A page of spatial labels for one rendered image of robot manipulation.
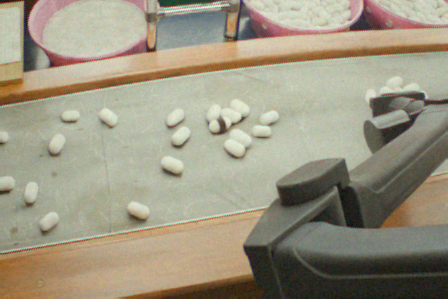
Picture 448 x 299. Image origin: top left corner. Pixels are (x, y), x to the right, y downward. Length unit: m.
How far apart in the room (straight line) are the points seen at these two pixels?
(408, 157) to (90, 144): 0.54
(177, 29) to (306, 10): 0.28
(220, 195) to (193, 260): 0.13
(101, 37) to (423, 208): 0.69
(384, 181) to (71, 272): 0.44
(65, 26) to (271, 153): 0.52
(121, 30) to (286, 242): 0.83
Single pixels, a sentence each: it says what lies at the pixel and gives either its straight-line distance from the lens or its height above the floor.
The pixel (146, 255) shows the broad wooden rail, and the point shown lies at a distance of 0.80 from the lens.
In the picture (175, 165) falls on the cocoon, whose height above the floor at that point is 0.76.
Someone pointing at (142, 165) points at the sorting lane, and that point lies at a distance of 0.91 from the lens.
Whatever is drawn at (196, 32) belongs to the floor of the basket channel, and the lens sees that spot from 1.24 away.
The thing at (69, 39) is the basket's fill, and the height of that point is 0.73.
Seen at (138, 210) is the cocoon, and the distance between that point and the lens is 0.84.
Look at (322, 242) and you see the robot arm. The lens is 0.40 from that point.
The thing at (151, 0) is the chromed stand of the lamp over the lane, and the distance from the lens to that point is 0.99.
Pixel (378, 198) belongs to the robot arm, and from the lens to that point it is 0.54.
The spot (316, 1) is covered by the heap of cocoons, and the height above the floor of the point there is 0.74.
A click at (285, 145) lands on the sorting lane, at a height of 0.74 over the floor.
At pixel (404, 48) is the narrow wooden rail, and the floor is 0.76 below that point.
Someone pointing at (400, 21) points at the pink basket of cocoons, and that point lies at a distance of 1.27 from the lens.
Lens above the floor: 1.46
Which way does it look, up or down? 53 degrees down
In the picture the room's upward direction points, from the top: 12 degrees clockwise
